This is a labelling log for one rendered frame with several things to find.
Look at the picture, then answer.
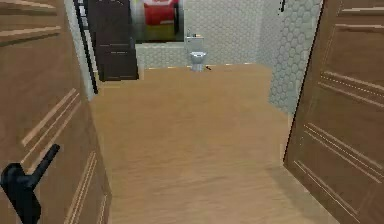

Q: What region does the white toilet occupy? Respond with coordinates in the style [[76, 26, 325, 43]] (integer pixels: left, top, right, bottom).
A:
[[184, 34, 208, 73]]

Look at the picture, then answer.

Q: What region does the dark brown cupboard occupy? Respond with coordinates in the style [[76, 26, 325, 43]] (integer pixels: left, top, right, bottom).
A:
[[87, 0, 140, 82]]

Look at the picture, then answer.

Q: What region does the brown panelled room door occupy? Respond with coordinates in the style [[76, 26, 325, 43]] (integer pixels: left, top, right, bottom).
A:
[[0, 0, 113, 224], [282, 0, 384, 224]]

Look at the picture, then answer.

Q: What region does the wall mirror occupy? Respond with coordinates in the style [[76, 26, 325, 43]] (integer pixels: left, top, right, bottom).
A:
[[130, 0, 185, 44]]

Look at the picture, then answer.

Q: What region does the black door lever handle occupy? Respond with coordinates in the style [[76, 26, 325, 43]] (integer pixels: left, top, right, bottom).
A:
[[0, 143, 62, 224]]

